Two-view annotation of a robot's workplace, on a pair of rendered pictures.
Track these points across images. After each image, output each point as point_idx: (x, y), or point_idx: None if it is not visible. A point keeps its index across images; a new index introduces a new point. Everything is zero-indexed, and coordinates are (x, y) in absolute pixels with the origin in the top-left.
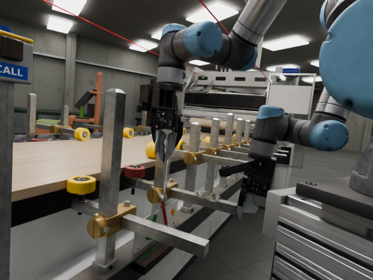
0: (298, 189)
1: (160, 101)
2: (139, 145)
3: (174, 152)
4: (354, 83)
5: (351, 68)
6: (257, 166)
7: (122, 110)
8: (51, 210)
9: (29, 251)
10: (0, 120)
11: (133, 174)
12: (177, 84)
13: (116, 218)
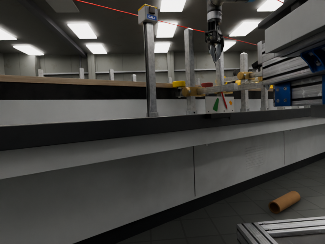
0: (258, 25)
1: (209, 29)
2: None
3: (232, 78)
4: None
5: None
6: None
7: (192, 37)
8: (167, 97)
9: (159, 113)
10: (150, 35)
11: (205, 85)
12: (216, 18)
13: (194, 88)
